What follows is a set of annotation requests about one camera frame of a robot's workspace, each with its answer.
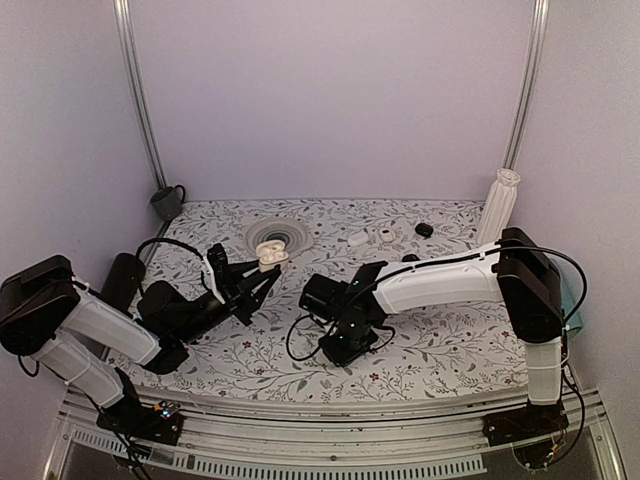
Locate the left aluminium frame post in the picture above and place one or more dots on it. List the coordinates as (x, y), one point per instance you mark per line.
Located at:
(125, 31)

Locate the black cylinder speaker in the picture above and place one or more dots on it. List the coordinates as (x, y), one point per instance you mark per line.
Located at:
(121, 284)

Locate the white ribbed vase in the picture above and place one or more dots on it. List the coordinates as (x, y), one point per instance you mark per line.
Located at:
(498, 206)

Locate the white earbuds charging case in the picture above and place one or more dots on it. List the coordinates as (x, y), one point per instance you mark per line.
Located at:
(272, 254)

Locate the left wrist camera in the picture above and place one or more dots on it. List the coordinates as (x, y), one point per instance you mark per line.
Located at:
(216, 263)

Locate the swirl patterned shallow plate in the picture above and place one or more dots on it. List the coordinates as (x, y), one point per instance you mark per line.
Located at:
(293, 233)

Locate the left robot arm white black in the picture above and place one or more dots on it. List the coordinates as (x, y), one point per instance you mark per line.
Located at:
(45, 308)

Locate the aluminium frame post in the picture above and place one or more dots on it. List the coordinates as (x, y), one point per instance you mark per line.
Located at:
(125, 31)
(531, 70)

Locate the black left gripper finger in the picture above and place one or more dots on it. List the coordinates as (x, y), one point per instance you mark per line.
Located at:
(247, 273)
(257, 286)

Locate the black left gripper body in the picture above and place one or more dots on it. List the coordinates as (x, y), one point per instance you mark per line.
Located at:
(191, 329)

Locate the grey mug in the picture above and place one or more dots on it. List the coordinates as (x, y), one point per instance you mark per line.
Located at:
(167, 202)

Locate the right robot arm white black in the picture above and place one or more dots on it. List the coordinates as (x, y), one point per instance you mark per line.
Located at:
(513, 271)

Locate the white earbud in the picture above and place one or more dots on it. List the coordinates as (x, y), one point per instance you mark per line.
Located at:
(358, 239)

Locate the right aluminium frame post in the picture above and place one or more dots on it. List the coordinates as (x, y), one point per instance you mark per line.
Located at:
(531, 70)

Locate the teal cylinder roll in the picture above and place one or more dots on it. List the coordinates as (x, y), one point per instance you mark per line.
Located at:
(570, 296)

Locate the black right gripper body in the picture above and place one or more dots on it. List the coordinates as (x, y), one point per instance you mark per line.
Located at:
(351, 343)

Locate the floral patterned table mat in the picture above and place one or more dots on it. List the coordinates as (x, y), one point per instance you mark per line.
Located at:
(431, 352)

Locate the aluminium front rail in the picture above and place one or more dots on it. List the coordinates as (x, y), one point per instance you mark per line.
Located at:
(416, 439)

